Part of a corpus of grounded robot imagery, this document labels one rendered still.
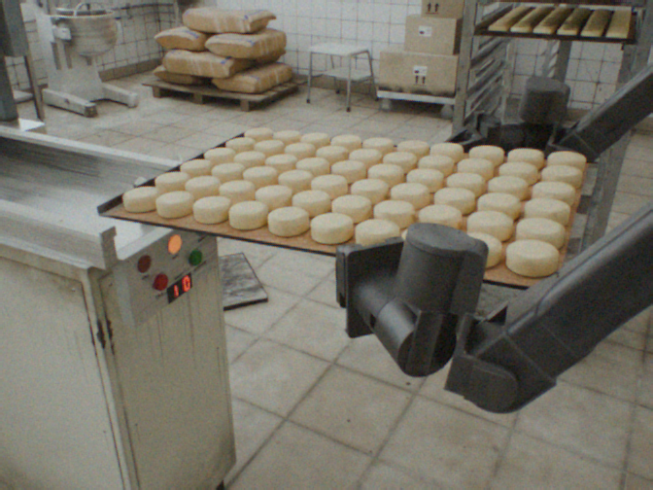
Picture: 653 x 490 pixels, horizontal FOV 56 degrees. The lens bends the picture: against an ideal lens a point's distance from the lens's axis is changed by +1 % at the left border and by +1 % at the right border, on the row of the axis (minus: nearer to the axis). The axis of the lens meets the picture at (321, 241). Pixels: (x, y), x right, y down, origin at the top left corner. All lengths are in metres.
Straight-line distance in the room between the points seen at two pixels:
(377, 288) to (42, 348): 0.80
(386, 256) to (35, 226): 0.66
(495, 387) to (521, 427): 1.46
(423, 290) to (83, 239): 0.64
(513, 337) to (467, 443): 1.39
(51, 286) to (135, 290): 0.14
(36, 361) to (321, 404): 0.95
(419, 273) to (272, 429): 1.42
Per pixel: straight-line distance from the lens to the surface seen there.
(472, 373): 0.50
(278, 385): 2.02
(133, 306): 1.08
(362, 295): 0.58
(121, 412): 1.21
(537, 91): 1.04
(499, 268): 0.66
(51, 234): 1.06
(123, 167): 1.33
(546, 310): 0.50
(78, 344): 1.15
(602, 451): 1.98
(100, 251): 0.99
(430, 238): 0.50
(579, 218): 0.80
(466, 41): 1.86
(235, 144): 1.04
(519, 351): 0.51
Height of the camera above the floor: 1.32
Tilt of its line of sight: 28 degrees down
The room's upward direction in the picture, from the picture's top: straight up
